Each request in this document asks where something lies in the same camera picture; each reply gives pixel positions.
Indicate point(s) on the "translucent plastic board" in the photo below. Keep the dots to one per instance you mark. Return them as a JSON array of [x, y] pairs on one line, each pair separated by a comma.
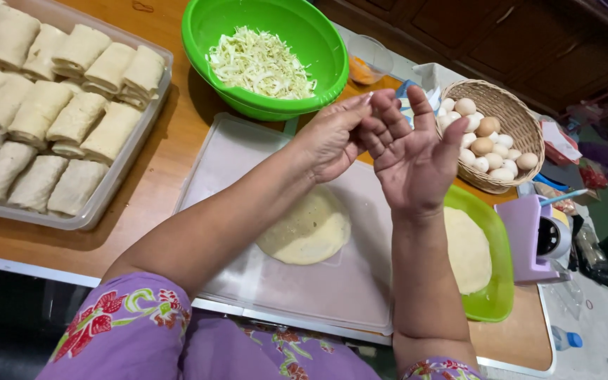
[[230, 169]]

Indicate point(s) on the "shredded cabbage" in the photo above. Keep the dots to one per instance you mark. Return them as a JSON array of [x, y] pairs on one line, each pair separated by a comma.
[[259, 66]]

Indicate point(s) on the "pile of rolled wrappers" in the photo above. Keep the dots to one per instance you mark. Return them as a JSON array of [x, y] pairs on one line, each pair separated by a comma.
[[40, 105]]

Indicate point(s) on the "light blue stick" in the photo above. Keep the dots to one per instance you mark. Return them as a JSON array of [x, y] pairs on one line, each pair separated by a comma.
[[565, 197]]

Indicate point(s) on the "heap of packets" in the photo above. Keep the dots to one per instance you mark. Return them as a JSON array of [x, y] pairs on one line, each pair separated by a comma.
[[568, 153]]

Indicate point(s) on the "person's right hand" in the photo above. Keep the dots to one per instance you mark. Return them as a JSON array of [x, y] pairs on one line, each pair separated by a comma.
[[415, 163]]

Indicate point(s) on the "purple floral garment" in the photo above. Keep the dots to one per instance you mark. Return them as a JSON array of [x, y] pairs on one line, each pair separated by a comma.
[[151, 338]]

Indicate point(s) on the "round pale crepe wrapper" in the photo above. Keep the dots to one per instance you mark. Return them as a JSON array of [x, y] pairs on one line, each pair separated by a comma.
[[309, 232]]

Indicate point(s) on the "person's left hand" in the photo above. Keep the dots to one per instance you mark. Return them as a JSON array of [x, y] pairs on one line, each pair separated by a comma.
[[328, 142]]

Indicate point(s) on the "blue white packet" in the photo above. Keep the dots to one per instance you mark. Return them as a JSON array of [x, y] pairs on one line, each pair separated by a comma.
[[403, 95]]

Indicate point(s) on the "white floor mat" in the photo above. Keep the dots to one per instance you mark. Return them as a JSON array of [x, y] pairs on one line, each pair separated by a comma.
[[607, 338]]

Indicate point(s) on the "clear plastic bag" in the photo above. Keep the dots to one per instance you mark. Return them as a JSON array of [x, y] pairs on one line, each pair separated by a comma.
[[565, 293]]

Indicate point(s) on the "clear plastic cup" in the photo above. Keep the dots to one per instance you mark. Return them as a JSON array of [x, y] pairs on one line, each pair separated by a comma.
[[370, 58]]

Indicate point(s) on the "black plastic bag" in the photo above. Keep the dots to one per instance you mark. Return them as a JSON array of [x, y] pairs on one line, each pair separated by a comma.
[[602, 258]]

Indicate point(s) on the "pile of eggs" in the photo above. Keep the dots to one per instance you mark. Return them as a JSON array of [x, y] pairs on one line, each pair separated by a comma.
[[486, 148]]

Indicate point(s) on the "purple plastic appliance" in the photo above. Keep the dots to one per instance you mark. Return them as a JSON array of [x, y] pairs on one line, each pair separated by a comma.
[[520, 237]]

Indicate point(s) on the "brown rubber band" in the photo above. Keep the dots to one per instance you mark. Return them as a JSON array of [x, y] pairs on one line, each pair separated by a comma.
[[143, 7]]

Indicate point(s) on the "stack of crepe wrappers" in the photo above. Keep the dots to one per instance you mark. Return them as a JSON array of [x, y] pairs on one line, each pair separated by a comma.
[[467, 253]]

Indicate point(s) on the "plastic bottle with blue cap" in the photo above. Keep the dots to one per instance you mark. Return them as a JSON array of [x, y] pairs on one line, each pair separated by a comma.
[[565, 339]]

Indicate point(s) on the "clear plastic tray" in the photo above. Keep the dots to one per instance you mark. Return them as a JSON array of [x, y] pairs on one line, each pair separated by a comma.
[[124, 174]]

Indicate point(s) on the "dark wooden cabinet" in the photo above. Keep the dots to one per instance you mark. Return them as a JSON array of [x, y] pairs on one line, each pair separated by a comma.
[[494, 37]]

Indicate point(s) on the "woven wicker basket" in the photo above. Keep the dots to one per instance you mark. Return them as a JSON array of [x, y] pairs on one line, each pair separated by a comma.
[[520, 119]]

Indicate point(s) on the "green plastic plate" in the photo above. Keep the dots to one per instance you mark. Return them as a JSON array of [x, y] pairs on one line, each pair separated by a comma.
[[499, 274]]

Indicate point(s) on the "green plastic bowl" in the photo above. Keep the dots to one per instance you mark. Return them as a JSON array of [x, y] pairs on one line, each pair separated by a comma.
[[309, 37]]

